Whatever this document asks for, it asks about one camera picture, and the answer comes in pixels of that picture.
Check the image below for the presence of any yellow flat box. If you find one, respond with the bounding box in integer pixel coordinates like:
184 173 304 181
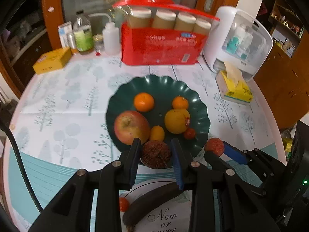
32 47 73 75

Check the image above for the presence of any glass bottle green label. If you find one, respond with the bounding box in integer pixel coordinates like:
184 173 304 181
73 10 94 55

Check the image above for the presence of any teal bottle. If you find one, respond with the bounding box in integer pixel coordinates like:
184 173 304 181
227 36 239 54

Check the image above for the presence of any round orange mandarin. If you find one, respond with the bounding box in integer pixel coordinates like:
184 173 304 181
134 92 155 112

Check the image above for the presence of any dark red lychee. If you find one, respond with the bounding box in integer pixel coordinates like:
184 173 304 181
205 138 225 157
141 140 172 169

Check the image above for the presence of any small metal can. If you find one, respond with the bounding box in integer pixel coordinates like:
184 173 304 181
67 32 77 49

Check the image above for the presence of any small oval kumquat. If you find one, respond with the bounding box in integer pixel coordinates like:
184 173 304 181
150 125 165 142

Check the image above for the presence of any small mandarin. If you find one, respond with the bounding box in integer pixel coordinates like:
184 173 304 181
172 96 189 110

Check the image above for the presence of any white cosmetic storage box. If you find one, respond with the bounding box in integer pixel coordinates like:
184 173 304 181
202 6 274 81

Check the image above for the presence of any red apple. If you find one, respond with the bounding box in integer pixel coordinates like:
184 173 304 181
114 111 150 145

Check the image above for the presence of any yellow tissue box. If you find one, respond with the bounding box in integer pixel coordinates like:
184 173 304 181
216 61 254 105

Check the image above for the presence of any teal striped table runner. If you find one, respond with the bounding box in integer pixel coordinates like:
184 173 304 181
7 142 283 232

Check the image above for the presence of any wooden cabinet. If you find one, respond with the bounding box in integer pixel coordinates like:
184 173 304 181
255 0 309 131

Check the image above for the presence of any overripe dark banana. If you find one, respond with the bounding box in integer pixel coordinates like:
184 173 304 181
122 182 183 232

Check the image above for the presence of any black cable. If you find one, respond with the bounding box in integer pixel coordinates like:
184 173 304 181
0 121 45 212

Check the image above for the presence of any dark green scalloped plate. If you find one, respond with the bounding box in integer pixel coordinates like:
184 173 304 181
105 74 211 168

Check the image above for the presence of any red plastic package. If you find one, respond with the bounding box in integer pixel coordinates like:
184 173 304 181
113 0 221 66

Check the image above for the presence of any round white leaf-print placemat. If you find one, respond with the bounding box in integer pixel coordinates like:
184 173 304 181
118 179 194 232

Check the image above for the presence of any small white blue box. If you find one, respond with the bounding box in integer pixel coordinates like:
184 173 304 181
58 22 73 49

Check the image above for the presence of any wooden glass door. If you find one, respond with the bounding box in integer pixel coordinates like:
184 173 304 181
41 0 244 56

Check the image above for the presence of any white squeeze bottle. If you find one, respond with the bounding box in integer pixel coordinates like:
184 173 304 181
88 13 120 55

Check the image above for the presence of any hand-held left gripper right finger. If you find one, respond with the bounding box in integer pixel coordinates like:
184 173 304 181
170 138 282 232

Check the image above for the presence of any large yellow orange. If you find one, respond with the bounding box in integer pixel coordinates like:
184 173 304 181
164 109 191 134

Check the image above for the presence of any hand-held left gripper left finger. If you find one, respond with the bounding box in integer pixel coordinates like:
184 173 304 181
28 138 142 232

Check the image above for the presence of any small glass jar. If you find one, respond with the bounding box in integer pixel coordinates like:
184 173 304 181
93 34 105 52

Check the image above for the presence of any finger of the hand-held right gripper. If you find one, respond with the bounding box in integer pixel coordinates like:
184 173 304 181
222 141 265 167
205 151 266 197

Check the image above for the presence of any red cherry tomato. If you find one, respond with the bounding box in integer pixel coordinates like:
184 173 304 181
119 197 130 212
184 128 196 140

